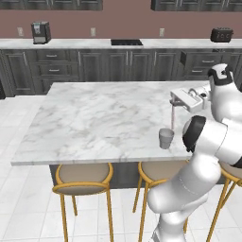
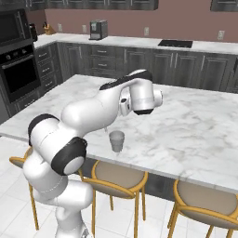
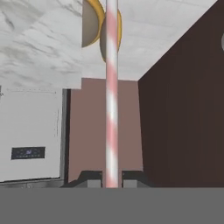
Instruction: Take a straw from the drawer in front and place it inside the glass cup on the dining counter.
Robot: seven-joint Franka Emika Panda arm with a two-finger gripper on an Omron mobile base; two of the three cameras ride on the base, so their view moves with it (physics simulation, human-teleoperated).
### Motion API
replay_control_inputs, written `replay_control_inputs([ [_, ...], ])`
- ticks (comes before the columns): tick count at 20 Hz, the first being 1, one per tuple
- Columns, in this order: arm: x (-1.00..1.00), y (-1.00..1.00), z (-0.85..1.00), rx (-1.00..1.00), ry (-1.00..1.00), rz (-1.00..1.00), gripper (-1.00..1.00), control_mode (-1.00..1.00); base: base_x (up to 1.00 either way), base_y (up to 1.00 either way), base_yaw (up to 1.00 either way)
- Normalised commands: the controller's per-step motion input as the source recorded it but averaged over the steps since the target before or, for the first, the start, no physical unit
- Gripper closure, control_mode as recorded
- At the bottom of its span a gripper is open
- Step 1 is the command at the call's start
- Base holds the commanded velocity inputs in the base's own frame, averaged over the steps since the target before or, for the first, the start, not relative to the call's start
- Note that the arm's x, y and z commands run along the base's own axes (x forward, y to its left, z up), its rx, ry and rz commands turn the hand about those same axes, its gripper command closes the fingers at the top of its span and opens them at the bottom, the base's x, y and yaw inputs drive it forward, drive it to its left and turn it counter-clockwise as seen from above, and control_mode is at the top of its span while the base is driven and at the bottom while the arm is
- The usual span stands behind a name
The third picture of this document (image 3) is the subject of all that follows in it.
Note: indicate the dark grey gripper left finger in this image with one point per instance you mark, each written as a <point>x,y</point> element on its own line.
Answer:
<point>90,179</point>

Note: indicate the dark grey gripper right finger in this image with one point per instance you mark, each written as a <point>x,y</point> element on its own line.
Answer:
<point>132,179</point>

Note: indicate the pink and white striped straw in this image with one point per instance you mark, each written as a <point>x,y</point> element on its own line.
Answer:
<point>112,116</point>

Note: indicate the white fridge with display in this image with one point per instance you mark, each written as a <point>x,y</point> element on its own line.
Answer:
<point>29,137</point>

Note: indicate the dark brown cupboard run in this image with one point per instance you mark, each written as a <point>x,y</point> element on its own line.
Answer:
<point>183,102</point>

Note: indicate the yellow rimmed round lamp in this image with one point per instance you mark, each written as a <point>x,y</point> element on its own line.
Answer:
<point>92,22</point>
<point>119,32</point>

